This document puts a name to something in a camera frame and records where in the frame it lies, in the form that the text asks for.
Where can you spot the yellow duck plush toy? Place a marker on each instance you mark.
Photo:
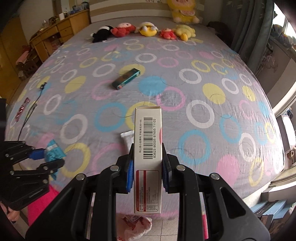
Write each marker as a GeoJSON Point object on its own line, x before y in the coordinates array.
{"type": "Point", "coordinates": [184, 32]}

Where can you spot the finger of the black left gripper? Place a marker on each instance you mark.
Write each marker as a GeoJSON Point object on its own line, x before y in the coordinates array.
{"type": "Point", "coordinates": [51, 167]}

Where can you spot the small red plush toy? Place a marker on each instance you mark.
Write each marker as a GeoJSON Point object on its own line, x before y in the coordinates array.
{"type": "Point", "coordinates": [168, 34]}

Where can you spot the blue wrapper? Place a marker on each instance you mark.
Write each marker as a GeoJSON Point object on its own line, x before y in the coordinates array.
{"type": "Point", "coordinates": [53, 152]}

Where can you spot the stacked shoe boxes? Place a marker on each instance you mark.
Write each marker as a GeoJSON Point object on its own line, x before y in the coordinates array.
{"type": "Point", "coordinates": [273, 214]}

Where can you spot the large yellow plush doll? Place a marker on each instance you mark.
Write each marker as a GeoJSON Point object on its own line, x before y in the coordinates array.
{"type": "Point", "coordinates": [183, 11]}

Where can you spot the white red trash bag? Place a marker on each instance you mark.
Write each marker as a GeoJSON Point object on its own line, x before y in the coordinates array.
{"type": "Point", "coordinates": [132, 227]}

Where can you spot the dark green slim box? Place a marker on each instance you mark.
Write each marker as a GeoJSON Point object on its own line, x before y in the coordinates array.
{"type": "Point", "coordinates": [124, 79]}

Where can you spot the green curtain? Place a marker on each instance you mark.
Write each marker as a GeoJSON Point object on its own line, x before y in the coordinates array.
{"type": "Point", "coordinates": [249, 25]}

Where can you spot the white barcode box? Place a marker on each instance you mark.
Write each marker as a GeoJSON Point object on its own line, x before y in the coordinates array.
{"type": "Point", "coordinates": [147, 159]}

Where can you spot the wooden dresser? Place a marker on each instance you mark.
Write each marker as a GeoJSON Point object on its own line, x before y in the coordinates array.
{"type": "Point", "coordinates": [49, 39]}

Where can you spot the pink hair clip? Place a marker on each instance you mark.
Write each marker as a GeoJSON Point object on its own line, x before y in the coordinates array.
{"type": "Point", "coordinates": [21, 109]}

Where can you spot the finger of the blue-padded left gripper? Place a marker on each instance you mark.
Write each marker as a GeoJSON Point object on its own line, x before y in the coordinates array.
{"type": "Point", "coordinates": [34, 154]}

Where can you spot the white plastic pouch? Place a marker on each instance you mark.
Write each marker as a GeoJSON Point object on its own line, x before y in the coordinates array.
{"type": "Point", "coordinates": [128, 138]}

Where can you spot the striped headboard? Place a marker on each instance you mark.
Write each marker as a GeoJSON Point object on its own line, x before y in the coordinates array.
{"type": "Point", "coordinates": [112, 9]}

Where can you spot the pink trouser leg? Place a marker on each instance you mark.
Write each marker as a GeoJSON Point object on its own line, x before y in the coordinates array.
{"type": "Point", "coordinates": [38, 206]}

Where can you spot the circle patterned bed sheet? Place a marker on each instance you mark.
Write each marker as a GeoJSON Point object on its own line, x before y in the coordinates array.
{"type": "Point", "coordinates": [216, 116]}

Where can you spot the yellow white plush toy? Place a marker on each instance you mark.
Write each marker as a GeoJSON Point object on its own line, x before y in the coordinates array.
{"type": "Point", "coordinates": [147, 29]}

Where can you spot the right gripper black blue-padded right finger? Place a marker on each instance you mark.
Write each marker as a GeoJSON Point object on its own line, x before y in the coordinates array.
{"type": "Point", "coordinates": [209, 209]}

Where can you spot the wooden wardrobe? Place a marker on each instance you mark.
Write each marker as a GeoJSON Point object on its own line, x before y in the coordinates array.
{"type": "Point", "coordinates": [12, 42]}

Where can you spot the black white plush toy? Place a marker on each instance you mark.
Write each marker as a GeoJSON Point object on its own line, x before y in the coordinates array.
{"type": "Point", "coordinates": [102, 34]}

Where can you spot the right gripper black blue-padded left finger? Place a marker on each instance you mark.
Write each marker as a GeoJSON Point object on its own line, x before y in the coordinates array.
{"type": "Point", "coordinates": [86, 208]}

